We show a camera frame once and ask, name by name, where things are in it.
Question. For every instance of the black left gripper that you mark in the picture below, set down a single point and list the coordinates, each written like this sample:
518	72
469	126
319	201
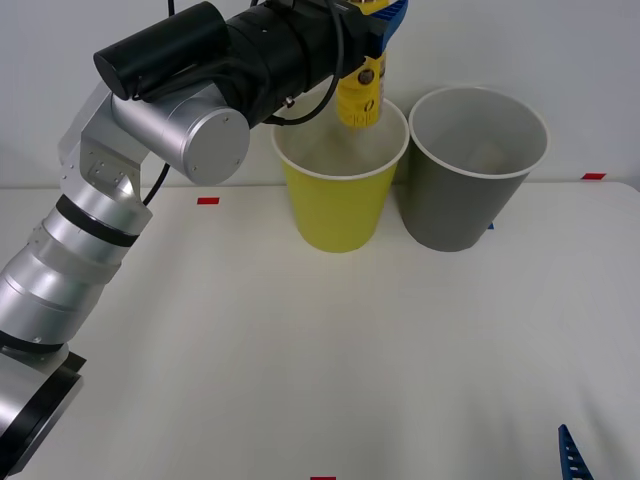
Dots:
320	40

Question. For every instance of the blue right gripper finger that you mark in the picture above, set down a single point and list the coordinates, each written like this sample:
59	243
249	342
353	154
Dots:
572	457

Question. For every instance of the yellow bottle with black cap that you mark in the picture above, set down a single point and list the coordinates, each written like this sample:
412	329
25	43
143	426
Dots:
357	102

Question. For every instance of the silver and black left arm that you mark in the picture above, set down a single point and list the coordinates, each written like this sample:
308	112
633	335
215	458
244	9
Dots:
200	135

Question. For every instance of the yellow-green plastic bin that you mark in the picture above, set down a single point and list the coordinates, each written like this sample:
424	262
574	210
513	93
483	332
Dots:
335	210

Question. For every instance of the grey plastic bin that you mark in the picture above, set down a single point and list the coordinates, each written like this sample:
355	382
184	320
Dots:
455	210

